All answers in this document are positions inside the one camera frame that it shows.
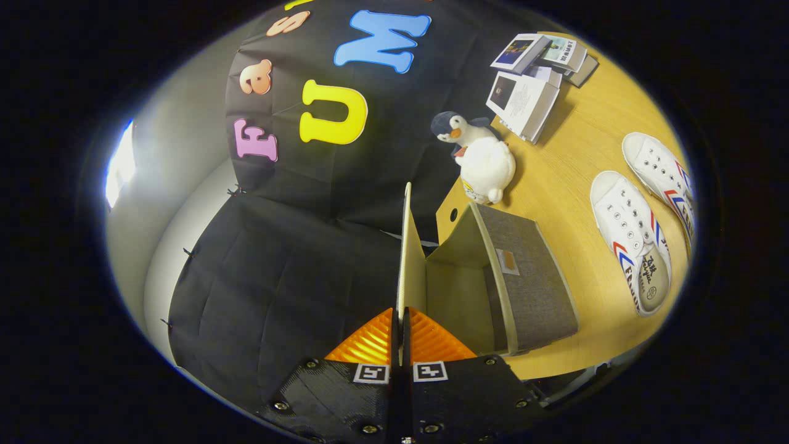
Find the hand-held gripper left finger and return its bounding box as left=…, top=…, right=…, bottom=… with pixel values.
left=259, top=308, right=401, bottom=444

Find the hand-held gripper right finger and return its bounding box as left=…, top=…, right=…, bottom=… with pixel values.
left=403, top=307, right=547, bottom=444

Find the grey fabric storage box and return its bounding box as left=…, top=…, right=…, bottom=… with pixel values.
left=398, top=182, right=580, bottom=357

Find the white striped canvas shoe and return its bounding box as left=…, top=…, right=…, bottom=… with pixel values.
left=621, top=132, right=697, bottom=260
left=590, top=171, right=672, bottom=318

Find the white penguin plush toy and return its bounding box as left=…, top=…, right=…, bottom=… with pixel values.
left=430, top=111, right=517, bottom=205

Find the white book dark photo cover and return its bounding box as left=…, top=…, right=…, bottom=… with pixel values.
left=486, top=70, right=560, bottom=144

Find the large ceiling light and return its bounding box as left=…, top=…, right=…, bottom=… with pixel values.
left=104, top=120, right=137, bottom=210

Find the grey cover book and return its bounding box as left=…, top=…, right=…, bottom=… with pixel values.
left=566, top=54, right=600, bottom=88

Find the blue cover book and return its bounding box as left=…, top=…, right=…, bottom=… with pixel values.
left=491, top=34, right=552, bottom=75

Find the pale green cover book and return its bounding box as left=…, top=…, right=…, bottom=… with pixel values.
left=541, top=35, right=588, bottom=74

